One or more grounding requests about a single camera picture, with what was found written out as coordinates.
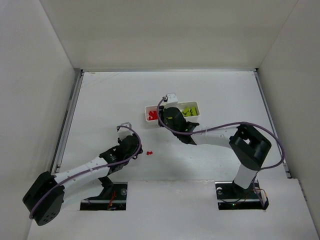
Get lime green lego stack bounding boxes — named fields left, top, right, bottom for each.
left=182, top=106, right=198, bottom=117

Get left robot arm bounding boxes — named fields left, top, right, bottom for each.
left=22, top=133, right=143, bottom=226

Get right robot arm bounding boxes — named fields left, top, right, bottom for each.
left=158, top=106, right=272, bottom=189

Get red lego cluster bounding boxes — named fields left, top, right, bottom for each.
left=147, top=110, right=158, bottom=121

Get white three-compartment tray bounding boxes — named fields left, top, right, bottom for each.
left=144, top=101, right=201, bottom=127

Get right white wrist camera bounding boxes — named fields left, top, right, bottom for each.
left=162, top=92, right=178, bottom=105

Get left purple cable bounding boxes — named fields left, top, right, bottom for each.
left=29, top=126, right=143, bottom=220

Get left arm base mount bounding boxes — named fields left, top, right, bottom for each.
left=79, top=182, right=128, bottom=212

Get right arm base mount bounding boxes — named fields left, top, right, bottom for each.
left=215, top=181, right=270, bottom=211

